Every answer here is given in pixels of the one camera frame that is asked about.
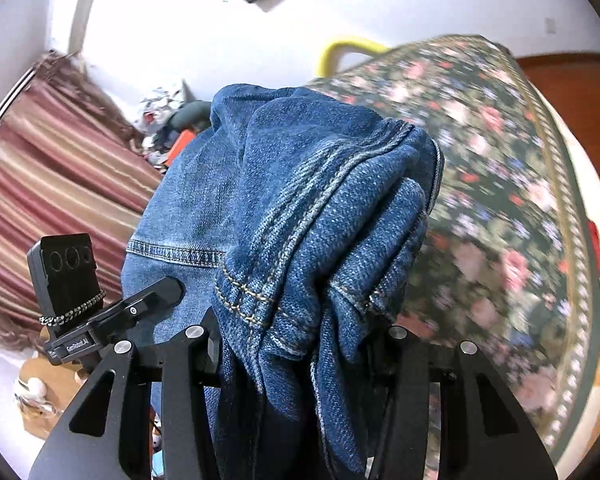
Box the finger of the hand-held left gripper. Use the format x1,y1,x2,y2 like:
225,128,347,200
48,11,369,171
111,276,184,317

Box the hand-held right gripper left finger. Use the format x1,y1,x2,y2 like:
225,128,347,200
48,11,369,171
30,306,222,480

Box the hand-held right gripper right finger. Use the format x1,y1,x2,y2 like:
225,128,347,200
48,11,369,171
370,326,559,480

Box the blue denim jeans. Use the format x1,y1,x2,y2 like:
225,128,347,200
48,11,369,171
121,84,446,480

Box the striped maroon curtain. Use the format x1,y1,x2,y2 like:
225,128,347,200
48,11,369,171
0,52,163,352

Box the orange box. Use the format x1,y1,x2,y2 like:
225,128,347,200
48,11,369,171
166,130,197,162

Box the grey pillow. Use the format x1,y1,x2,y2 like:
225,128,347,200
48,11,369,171
170,101,214,131

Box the crumpled floral bag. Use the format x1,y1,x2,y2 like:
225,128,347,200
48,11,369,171
132,79,188,137

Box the dark floral bedspread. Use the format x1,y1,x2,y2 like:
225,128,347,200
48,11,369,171
305,35,600,467

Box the small red object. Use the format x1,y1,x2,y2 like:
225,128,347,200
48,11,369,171
587,220,600,277

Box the yellow curved object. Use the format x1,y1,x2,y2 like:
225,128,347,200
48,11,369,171
317,35,388,77

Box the white wall pipe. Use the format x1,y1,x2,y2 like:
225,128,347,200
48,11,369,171
69,0,103,58

